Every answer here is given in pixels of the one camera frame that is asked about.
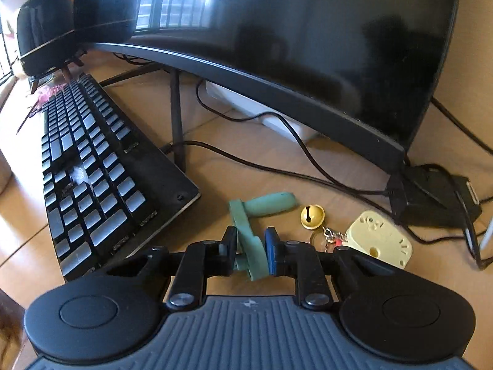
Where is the green plastic hand crank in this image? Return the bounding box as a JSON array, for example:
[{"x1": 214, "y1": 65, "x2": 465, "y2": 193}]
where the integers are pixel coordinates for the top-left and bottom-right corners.
[{"x1": 228, "y1": 192, "x2": 299, "y2": 282}]

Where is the gold bell keychain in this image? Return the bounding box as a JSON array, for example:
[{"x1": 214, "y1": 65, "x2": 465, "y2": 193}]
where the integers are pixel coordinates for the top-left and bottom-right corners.
[{"x1": 300, "y1": 205, "x2": 345, "y2": 253}]

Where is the yellow plastic music box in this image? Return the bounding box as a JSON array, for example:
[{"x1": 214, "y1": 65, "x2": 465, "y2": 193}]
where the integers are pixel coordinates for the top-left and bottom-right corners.
[{"x1": 343, "y1": 211, "x2": 413, "y2": 269}]

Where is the black mechanical keyboard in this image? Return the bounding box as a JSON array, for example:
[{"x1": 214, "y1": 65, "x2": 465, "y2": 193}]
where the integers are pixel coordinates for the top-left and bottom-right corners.
[{"x1": 41, "y1": 74, "x2": 201, "y2": 282}]

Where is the white power strip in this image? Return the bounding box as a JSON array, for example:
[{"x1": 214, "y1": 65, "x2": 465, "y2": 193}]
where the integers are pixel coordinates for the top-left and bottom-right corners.
[{"x1": 204, "y1": 79, "x2": 321, "y2": 142}]

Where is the black power adapter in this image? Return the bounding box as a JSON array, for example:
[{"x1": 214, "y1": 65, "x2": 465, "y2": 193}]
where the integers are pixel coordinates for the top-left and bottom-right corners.
[{"x1": 387, "y1": 165, "x2": 482, "y2": 228}]

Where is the black curved monitor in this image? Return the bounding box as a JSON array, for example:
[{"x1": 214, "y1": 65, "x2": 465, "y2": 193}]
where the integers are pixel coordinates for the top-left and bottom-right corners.
[{"x1": 74, "y1": 0, "x2": 459, "y2": 173}]

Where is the black round speaker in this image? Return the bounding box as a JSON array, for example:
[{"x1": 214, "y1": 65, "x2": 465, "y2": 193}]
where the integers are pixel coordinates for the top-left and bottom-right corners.
[{"x1": 17, "y1": 0, "x2": 85, "y2": 93}]

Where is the black cable bundle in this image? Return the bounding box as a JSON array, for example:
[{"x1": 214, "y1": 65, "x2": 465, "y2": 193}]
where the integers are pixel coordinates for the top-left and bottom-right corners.
[{"x1": 161, "y1": 78, "x2": 493, "y2": 271}]

